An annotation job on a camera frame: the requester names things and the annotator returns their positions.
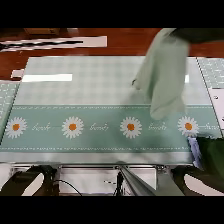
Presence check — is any pale green T-shirt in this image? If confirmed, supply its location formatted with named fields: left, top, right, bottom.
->
left=132, top=27, right=192, bottom=121

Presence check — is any pale blue garment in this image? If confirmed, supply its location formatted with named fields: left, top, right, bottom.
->
left=187, top=135, right=203, bottom=168

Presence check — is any silver frame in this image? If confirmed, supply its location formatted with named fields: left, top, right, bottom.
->
left=0, top=161, right=201, bottom=197

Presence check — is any black cable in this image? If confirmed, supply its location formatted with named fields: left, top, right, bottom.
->
left=53, top=179, right=83, bottom=197

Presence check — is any dark green garment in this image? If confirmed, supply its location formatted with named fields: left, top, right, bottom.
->
left=195, top=135, right=224, bottom=179

